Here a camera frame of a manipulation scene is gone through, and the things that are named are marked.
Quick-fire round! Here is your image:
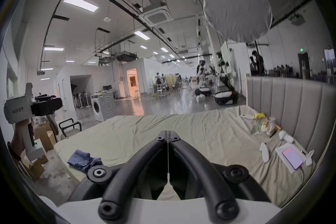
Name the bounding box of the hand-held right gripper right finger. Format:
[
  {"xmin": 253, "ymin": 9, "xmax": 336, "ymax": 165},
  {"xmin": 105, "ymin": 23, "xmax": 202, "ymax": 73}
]
[{"xmin": 168, "ymin": 131, "xmax": 271, "ymax": 222}]

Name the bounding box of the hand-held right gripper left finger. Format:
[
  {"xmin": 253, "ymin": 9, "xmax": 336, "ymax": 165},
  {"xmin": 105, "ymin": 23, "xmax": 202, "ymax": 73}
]
[{"xmin": 68, "ymin": 131, "xmax": 168, "ymax": 221}]

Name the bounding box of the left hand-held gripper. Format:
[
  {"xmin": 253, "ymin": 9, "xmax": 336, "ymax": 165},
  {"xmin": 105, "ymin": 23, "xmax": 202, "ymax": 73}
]
[{"xmin": 4, "ymin": 82, "xmax": 64, "ymax": 163}]

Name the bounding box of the person's left forearm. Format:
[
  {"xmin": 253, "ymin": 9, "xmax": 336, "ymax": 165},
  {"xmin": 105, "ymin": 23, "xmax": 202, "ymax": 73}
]
[{"xmin": 7, "ymin": 141, "xmax": 27, "ymax": 167}]

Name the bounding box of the person's left hand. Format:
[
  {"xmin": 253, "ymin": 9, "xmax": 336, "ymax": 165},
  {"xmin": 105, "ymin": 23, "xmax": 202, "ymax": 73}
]
[{"xmin": 10, "ymin": 117, "xmax": 35, "ymax": 156}]

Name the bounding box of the black-framed chair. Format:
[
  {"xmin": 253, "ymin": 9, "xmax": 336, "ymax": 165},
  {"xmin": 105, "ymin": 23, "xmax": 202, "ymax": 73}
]
[{"xmin": 58, "ymin": 118, "xmax": 82, "ymax": 140}]

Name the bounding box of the brown carton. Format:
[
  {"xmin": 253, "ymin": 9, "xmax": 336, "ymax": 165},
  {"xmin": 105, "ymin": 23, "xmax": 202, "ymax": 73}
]
[
  {"xmin": 34, "ymin": 123, "xmax": 57, "ymax": 151},
  {"xmin": 20, "ymin": 157, "xmax": 46, "ymax": 180}
]

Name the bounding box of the bed with pale green sheet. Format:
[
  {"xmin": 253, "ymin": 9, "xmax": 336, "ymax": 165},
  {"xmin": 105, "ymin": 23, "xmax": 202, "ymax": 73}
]
[{"xmin": 54, "ymin": 105, "xmax": 319, "ymax": 208}]

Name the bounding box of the white washing machine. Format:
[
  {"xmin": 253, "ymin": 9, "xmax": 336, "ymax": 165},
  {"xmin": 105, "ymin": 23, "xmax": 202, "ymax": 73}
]
[{"xmin": 90, "ymin": 91, "xmax": 117, "ymax": 123}]

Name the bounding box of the blue cloth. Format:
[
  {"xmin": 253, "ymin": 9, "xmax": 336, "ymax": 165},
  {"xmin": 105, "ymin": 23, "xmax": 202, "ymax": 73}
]
[{"xmin": 67, "ymin": 149, "xmax": 103, "ymax": 173}]

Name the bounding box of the black wheeled robot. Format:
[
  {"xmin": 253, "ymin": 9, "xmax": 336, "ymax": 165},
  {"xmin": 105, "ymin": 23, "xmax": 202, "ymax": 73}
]
[{"xmin": 214, "ymin": 51, "xmax": 239, "ymax": 106}]

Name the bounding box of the clear plastic bag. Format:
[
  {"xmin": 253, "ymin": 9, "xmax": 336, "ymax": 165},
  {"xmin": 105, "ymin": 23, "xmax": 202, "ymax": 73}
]
[{"xmin": 251, "ymin": 116, "xmax": 278, "ymax": 137}]

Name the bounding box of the group of people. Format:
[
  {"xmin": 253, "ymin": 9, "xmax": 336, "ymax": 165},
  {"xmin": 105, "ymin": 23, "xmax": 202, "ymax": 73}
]
[{"xmin": 153, "ymin": 72, "xmax": 184, "ymax": 93}]

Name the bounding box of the white humanoid robot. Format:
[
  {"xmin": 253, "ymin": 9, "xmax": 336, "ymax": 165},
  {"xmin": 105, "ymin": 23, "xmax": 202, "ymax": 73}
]
[{"xmin": 195, "ymin": 55, "xmax": 211, "ymax": 96}]

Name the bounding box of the phone with lit screen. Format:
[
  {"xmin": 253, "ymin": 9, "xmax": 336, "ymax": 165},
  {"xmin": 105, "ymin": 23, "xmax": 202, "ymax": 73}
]
[{"xmin": 282, "ymin": 147, "xmax": 305, "ymax": 170}]

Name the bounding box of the grey padded headboard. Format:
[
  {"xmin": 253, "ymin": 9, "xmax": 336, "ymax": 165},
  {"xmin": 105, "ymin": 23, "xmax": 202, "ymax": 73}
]
[{"xmin": 246, "ymin": 76, "xmax": 336, "ymax": 163}]

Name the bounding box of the round white softbox lamp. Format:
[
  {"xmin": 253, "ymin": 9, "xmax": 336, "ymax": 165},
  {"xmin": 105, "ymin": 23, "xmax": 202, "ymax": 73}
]
[{"xmin": 203, "ymin": 0, "xmax": 273, "ymax": 77}]

